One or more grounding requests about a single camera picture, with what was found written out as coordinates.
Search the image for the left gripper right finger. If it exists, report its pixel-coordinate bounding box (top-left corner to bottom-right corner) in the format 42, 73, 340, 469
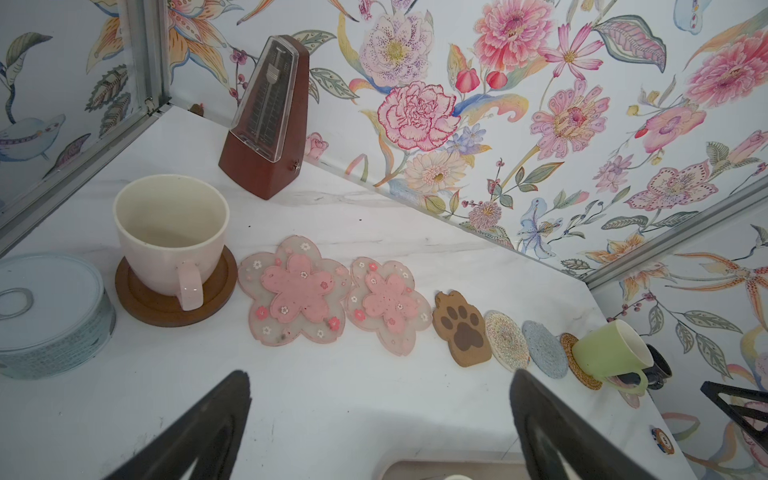
509, 370, 653, 479

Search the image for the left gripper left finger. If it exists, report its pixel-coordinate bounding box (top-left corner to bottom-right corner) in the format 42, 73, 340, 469
108, 370, 252, 479

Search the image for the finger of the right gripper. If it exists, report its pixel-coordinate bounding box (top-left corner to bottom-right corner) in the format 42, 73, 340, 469
700, 381, 767, 451

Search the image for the grey-blue woven round coaster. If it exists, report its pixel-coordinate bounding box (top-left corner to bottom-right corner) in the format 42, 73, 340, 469
522, 320, 569, 379

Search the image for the woven rattan round coaster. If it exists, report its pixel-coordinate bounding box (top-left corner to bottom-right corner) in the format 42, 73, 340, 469
559, 333, 603, 391

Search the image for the small dark navy mug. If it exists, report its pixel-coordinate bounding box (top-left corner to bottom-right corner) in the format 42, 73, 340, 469
618, 344, 673, 390

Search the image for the white multicolour zigzag coaster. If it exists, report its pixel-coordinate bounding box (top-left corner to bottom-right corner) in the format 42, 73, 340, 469
484, 310, 531, 373

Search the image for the light green mug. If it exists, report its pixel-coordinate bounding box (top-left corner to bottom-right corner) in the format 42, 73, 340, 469
572, 320, 654, 395

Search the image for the brown round cork coaster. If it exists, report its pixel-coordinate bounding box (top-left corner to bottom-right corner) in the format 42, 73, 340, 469
115, 247, 237, 328

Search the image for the pink flower coaster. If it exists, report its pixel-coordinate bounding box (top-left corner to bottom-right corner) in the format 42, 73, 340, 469
607, 376, 642, 409
343, 257, 432, 356
238, 236, 352, 347

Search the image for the cream mug pink handle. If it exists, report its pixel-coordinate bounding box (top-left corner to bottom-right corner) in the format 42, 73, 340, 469
112, 174, 230, 311

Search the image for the brown paw print coaster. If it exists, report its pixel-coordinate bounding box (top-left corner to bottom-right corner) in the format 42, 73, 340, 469
432, 291, 492, 368

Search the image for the beige serving tray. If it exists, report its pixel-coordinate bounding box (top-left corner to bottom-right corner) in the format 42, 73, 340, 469
377, 459, 530, 480

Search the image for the red poker chip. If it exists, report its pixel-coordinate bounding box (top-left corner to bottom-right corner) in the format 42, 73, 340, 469
650, 427, 675, 455

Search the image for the small tin can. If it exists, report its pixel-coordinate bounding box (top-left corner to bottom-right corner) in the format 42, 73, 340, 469
1, 253, 116, 380

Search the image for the brown wooden metronome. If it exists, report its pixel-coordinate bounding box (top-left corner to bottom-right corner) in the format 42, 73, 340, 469
219, 35, 309, 200

